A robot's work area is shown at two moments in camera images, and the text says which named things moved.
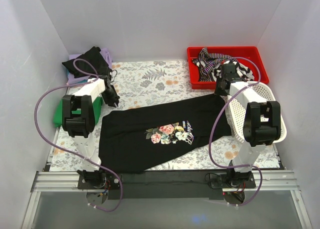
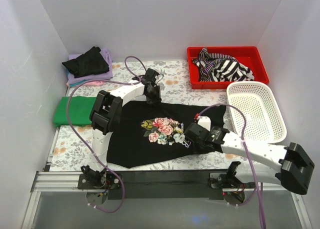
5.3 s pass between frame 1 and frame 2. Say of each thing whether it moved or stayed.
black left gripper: moved
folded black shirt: stayed
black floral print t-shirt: moved
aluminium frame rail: stayed
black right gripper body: moved
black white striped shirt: stayed
